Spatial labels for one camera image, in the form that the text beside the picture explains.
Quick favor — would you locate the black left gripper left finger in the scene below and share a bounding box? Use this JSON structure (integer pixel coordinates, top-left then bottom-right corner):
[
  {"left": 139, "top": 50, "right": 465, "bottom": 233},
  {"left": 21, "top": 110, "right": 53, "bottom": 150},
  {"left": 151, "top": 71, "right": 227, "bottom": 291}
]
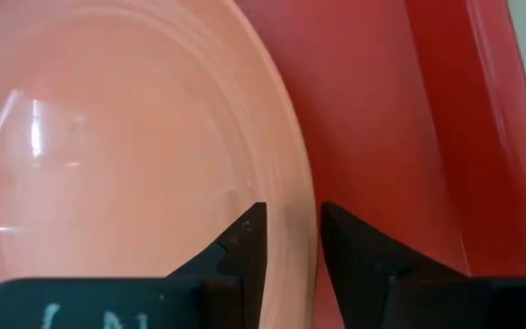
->
[{"left": 0, "top": 202, "right": 268, "bottom": 329}]

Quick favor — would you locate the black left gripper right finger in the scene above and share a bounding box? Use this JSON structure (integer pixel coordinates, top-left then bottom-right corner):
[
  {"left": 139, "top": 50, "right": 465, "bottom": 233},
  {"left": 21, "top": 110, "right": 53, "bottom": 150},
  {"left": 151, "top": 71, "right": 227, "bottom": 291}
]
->
[{"left": 320, "top": 201, "right": 526, "bottom": 329}]

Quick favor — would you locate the orange plastic plate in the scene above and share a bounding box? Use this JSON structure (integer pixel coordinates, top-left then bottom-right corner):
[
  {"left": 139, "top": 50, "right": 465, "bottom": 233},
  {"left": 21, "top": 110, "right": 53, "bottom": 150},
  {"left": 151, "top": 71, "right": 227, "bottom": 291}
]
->
[{"left": 0, "top": 0, "right": 319, "bottom": 329}]

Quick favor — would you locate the red plastic tray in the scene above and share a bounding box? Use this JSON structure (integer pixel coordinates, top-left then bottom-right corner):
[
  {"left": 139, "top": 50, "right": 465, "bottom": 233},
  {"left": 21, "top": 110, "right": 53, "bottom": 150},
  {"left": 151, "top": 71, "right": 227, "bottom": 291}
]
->
[{"left": 233, "top": 0, "right": 526, "bottom": 329}]

